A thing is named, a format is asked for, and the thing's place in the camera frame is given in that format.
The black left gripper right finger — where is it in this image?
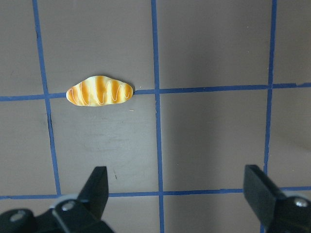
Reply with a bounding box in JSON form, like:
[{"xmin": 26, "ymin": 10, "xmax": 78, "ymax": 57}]
[{"xmin": 243, "ymin": 165, "xmax": 311, "ymax": 233}]

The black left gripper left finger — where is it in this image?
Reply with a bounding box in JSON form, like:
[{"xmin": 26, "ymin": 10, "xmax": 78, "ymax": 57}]
[{"xmin": 52, "ymin": 166, "xmax": 109, "ymax": 233}]

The toy bread roll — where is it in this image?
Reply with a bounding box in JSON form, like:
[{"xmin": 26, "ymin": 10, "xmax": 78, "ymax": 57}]
[{"xmin": 66, "ymin": 76, "xmax": 134, "ymax": 107}]

